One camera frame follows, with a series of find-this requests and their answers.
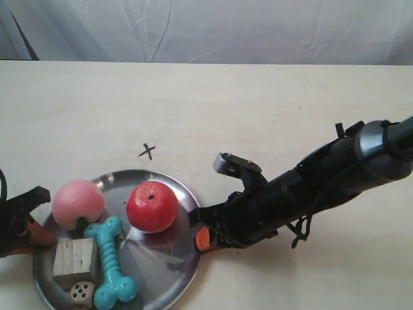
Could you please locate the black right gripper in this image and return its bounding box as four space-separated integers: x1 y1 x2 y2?
188 152 302 252

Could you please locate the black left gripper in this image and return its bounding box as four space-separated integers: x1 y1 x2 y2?
1 171 54 258

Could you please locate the pink toy peach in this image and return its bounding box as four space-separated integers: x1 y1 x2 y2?
52 179 105 231

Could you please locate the pale wooden block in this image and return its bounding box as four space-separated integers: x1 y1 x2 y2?
52 238 100 290

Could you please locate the round steel plate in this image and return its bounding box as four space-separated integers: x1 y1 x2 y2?
32 169 205 310

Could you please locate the red toy apple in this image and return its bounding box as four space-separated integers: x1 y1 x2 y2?
126 181 179 234

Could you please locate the small wooden die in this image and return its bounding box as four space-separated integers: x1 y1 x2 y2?
70 280 96 309

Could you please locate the turquoise rubber bone toy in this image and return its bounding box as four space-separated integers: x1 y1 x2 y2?
83 216 138 309

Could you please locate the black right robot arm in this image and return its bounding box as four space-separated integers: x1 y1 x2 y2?
188 118 412 252

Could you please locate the black cross mark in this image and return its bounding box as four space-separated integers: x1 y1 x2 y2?
137 143 156 161

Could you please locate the white backdrop cloth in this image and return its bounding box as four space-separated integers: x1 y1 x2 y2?
1 1 412 65

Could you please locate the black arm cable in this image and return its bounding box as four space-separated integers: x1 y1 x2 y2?
286 119 413 249

